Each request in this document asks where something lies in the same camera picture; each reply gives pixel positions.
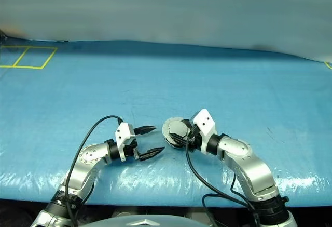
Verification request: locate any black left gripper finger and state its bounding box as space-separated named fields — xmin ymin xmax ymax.
xmin=134 ymin=125 xmax=157 ymax=136
xmin=140 ymin=146 xmax=166 ymax=162

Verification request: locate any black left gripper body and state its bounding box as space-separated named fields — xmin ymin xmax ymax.
xmin=121 ymin=127 xmax=142 ymax=162

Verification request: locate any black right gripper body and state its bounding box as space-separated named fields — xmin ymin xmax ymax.
xmin=186 ymin=119 xmax=206 ymax=153

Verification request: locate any round silver toothed lid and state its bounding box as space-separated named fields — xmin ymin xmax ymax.
xmin=161 ymin=116 xmax=192 ymax=144

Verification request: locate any blue plastic table cover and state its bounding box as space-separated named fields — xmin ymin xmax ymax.
xmin=0 ymin=38 xmax=332 ymax=208

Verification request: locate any grey robot torso dome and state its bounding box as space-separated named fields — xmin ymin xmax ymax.
xmin=88 ymin=213 xmax=206 ymax=227

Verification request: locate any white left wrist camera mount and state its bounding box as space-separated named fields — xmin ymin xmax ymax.
xmin=115 ymin=122 xmax=136 ymax=163

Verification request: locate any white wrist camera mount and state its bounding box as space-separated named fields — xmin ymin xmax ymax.
xmin=115 ymin=122 xmax=136 ymax=163
xmin=192 ymin=109 xmax=217 ymax=155

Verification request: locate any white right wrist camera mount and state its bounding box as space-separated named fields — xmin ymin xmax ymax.
xmin=192 ymin=109 xmax=217 ymax=155

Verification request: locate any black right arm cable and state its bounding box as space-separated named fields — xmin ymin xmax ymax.
xmin=185 ymin=140 xmax=260 ymax=227

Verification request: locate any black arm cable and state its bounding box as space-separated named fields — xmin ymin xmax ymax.
xmin=64 ymin=115 xmax=124 ymax=227
xmin=185 ymin=140 xmax=260 ymax=227

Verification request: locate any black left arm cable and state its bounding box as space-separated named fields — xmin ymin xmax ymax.
xmin=64 ymin=115 xmax=124 ymax=227

